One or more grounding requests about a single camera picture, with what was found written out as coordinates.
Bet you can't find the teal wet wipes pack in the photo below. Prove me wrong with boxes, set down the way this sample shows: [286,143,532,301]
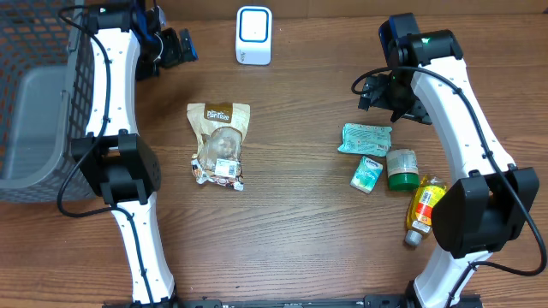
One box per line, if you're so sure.
[337,123,392,157]

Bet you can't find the green lidded white jar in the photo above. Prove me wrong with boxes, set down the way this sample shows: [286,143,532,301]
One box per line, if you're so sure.
[386,149,420,192]

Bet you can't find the brown snack bag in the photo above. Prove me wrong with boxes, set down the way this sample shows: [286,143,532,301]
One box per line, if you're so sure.
[187,103,251,191]

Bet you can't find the teal Kleenex tissue pack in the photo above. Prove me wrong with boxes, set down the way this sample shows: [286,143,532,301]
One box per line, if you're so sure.
[350,156,384,194]

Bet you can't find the yellow tea bottle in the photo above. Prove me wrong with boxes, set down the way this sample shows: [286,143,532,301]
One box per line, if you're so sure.
[404,175,447,246]

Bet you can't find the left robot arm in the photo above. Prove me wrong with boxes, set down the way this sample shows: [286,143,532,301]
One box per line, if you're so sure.
[70,1,198,307]

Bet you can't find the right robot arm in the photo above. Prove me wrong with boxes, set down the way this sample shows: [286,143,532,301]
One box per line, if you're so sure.
[351,13,539,307]

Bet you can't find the white barcode scanner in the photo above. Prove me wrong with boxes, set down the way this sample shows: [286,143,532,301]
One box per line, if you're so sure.
[235,5,273,66]

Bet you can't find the grey plastic mesh basket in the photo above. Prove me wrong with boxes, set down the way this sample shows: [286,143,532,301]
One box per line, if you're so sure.
[1,0,94,203]

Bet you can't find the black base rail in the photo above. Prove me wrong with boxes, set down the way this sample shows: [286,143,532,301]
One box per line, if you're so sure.
[102,293,485,308]

